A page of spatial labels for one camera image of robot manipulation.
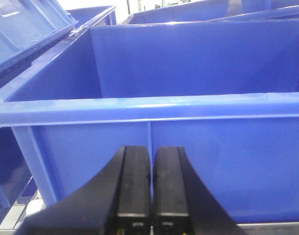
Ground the large blue bin front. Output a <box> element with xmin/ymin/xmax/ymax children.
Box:
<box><xmin>0</xmin><ymin>19</ymin><xmax>299</xmax><ymax>223</ymax></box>

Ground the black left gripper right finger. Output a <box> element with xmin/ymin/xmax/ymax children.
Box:
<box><xmin>153</xmin><ymin>146</ymin><xmax>246</xmax><ymax>235</ymax></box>

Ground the blue bin upper left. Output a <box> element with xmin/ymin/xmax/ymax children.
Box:
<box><xmin>0</xmin><ymin>0</ymin><xmax>77</xmax><ymax>74</ymax></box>

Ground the blue bin behind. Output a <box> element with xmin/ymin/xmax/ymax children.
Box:
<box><xmin>125</xmin><ymin>0</ymin><xmax>299</xmax><ymax>24</ymax></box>

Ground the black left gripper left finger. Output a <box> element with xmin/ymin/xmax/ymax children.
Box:
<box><xmin>16</xmin><ymin>145</ymin><xmax>151</xmax><ymax>235</ymax></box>

